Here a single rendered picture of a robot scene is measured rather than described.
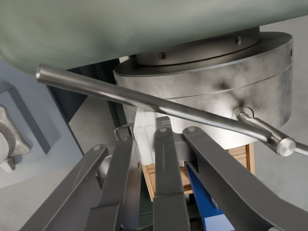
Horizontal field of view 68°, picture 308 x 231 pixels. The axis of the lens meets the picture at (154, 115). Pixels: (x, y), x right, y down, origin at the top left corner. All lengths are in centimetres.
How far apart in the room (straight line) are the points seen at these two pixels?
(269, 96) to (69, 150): 74
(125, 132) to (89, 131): 157
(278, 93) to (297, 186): 206
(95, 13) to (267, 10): 19
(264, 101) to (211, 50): 10
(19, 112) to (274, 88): 74
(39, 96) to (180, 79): 64
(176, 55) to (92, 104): 133
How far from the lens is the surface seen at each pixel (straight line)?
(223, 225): 64
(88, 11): 26
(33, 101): 88
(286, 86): 39
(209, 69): 30
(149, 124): 16
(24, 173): 104
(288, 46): 38
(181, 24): 27
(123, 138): 15
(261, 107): 35
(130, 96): 17
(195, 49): 34
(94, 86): 16
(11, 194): 223
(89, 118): 168
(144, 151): 16
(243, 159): 83
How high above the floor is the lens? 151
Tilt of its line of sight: 68 degrees down
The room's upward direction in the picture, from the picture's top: 170 degrees clockwise
